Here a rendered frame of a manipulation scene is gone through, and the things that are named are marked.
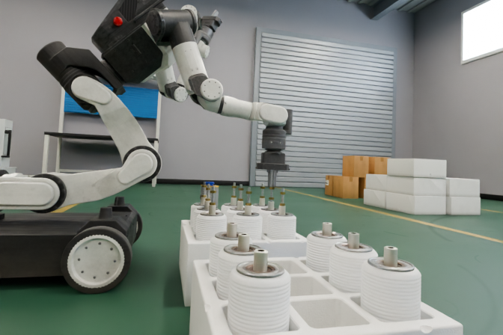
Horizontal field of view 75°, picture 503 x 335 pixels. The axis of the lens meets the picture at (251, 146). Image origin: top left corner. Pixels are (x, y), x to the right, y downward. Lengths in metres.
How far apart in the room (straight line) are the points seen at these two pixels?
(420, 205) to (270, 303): 3.17
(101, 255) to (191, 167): 5.09
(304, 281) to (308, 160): 5.94
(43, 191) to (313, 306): 1.02
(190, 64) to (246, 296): 0.85
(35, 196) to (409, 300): 1.18
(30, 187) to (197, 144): 4.99
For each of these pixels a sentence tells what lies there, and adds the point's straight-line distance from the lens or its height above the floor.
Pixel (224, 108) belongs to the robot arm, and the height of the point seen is 0.61.
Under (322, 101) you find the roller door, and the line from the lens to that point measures 6.90.
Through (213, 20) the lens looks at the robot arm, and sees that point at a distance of 1.88.
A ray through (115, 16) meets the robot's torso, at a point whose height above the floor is 0.93.
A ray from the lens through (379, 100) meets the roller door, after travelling 7.60.
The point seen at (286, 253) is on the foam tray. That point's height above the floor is 0.14.
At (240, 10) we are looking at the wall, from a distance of 6.97.
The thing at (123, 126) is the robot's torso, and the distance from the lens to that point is 1.36.
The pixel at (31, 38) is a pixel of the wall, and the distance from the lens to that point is 6.85.
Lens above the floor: 0.42
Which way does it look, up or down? 3 degrees up
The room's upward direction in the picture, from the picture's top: 2 degrees clockwise
